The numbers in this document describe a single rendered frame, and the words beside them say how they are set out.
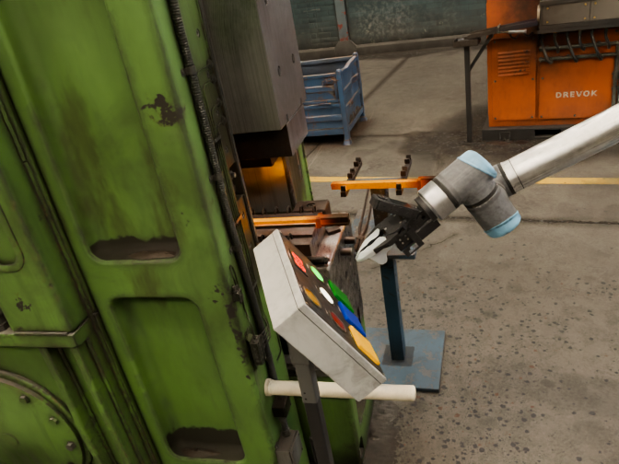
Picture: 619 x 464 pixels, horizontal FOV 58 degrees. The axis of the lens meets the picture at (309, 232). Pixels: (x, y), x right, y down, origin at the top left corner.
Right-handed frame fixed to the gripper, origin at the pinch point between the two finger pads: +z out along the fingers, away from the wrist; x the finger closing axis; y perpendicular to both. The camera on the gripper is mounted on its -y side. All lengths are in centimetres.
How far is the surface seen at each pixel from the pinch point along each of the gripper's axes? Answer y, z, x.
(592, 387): 145, -29, 37
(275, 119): -29.6, -5.3, 31.3
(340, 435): 77, 55, 33
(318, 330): -9.7, 12.8, -26.9
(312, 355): -5.7, 17.5, -26.9
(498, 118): 185, -136, 318
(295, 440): 48, 57, 16
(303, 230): 7.1, 12.3, 43.5
